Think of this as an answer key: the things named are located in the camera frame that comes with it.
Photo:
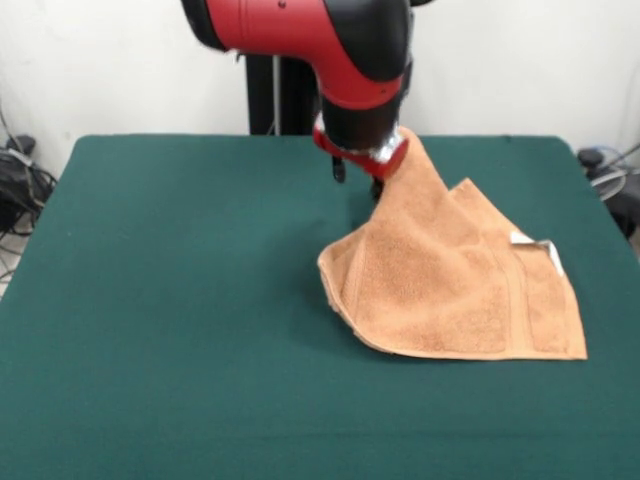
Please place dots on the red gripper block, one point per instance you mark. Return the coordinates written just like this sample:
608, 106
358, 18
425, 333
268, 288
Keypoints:
380, 162

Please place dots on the tan terry towel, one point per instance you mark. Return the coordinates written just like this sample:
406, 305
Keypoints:
450, 290

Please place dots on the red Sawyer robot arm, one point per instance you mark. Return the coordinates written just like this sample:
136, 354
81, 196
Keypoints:
310, 45

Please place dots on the dark green table cloth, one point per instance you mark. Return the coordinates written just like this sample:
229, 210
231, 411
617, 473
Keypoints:
150, 350

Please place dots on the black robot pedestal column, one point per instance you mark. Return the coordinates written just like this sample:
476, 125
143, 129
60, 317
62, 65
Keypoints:
260, 95

